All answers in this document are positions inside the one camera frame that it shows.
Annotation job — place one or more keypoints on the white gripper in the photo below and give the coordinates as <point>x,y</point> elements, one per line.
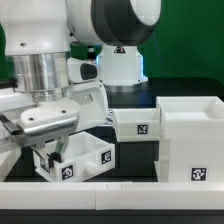
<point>26,123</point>

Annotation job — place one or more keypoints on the white drawer with knob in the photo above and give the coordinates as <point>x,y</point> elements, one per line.
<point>86,156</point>

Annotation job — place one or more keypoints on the large white drawer cabinet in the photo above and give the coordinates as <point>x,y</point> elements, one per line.
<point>191,145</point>

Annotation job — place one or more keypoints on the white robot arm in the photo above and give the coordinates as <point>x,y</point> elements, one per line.
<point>38,34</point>

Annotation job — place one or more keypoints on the white left rail block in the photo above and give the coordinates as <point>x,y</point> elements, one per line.
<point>7,161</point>

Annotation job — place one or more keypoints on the white front rail bar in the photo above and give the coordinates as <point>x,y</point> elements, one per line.
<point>112,196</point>

